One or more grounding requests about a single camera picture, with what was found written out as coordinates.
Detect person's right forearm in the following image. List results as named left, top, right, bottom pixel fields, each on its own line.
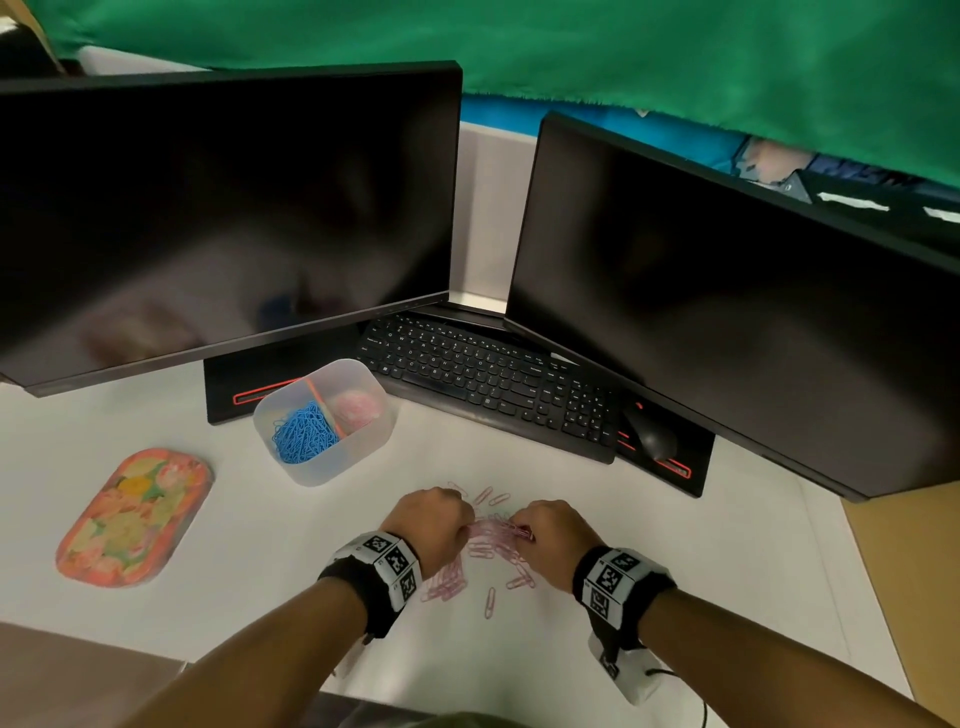
left=637, top=588, right=954, bottom=728

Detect translucent plastic divided container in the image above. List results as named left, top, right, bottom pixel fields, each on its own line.
left=252, top=358, right=399, bottom=487

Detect pink paper clips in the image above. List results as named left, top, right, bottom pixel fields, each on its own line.
left=329, top=389, right=384, bottom=436

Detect person's left forearm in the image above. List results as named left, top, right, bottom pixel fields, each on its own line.
left=123, top=577, right=369, bottom=728

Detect black computer monitor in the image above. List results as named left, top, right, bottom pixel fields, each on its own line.
left=504, top=112, right=960, bottom=502
left=0, top=61, right=464, bottom=397

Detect black computer mouse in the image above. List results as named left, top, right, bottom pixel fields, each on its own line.
left=622, top=404, right=680, bottom=463

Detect black computer tower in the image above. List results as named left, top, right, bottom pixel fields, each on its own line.
left=0, top=22, right=65, bottom=80

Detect heap of sorted blue paperclips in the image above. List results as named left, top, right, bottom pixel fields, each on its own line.
left=271, top=401, right=343, bottom=465

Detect black keyboard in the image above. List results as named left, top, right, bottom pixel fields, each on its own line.
left=353, top=311, right=620, bottom=465

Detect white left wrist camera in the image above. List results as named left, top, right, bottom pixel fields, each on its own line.
left=333, top=637, right=370, bottom=678

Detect wristband with marker tags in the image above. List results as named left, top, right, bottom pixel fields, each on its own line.
left=572, top=545, right=679, bottom=652
left=318, top=530, right=423, bottom=640

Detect black right camera cable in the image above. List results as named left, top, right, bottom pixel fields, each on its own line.
left=644, top=668, right=710, bottom=728

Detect blue partition panel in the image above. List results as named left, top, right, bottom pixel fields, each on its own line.
left=459, top=95, right=751, bottom=178

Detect person's left hand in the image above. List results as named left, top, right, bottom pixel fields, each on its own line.
left=380, top=487, right=475, bottom=579

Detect right wristband with marker tags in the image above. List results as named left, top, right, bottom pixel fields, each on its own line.
left=572, top=545, right=679, bottom=652

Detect floral orange tin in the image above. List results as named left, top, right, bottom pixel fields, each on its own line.
left=56, top=448, right=217, bottom=589

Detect left wristband with marker tags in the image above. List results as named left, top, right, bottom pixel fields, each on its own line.
left=318, top=530, right=423, bottom=640

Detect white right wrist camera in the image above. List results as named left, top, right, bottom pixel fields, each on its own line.
left=588, top=633, right=669, bottom=706

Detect pile of blue pink paperclips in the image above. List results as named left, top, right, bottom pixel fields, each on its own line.
left=419, top=479, right=538, bottom=620

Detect green cloth backdrop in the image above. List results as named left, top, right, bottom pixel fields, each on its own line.
left=26, top=0, right=960, bottom=189

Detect person's right hand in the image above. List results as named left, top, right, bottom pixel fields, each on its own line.
left=509, top=500, right=607, bottom=594

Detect black equipment white labels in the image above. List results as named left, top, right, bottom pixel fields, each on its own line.
left=779, top=168, right=960, bottom=260

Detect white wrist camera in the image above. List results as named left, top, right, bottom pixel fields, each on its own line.
left=333, top=637, right=370, bottom=678
left=588, top=633, right=669, bottom=706

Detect black red-trimmed desk mat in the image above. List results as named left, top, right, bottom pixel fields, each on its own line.
left=203, top=326, right=369, bottom=427

